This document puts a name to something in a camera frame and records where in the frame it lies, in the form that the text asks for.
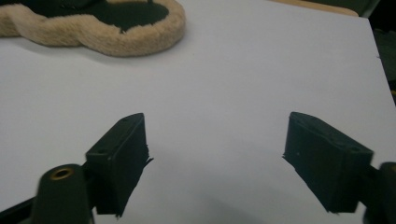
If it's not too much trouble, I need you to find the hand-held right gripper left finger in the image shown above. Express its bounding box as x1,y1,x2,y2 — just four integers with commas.
85,112,154,218

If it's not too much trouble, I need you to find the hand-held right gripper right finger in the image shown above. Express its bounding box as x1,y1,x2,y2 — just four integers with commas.
282,111,375,215

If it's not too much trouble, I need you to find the white board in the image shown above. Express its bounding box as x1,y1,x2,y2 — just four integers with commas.
0,0,396,224

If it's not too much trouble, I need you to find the wooden table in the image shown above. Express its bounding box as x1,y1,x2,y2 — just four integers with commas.
270,0,360,18

